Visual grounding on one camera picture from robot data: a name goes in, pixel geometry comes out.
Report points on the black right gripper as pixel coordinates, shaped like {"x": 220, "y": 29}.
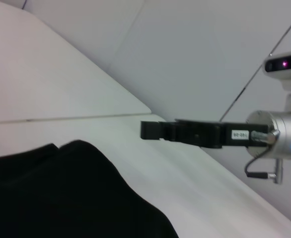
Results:
{"x": 210, "y": 134}

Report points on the black shirt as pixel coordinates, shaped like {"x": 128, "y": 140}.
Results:
{"x": 61, "y": 193}

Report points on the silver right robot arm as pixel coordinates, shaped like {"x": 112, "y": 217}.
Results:
{"x": 277, "y": 135}

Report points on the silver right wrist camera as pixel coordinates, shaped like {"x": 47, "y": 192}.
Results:
{"x": 288, "y": 79}

